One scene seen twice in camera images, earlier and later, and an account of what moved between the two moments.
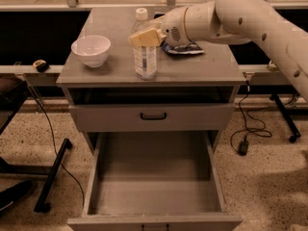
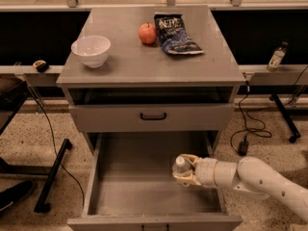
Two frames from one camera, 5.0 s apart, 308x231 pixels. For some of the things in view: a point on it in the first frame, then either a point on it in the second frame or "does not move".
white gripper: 172,26 to 205,172
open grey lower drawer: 154,181 does not move
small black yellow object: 41,65 does not move
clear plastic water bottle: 144,58 to 183,166
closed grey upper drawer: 151,117 does not move
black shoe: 10,194 does not move
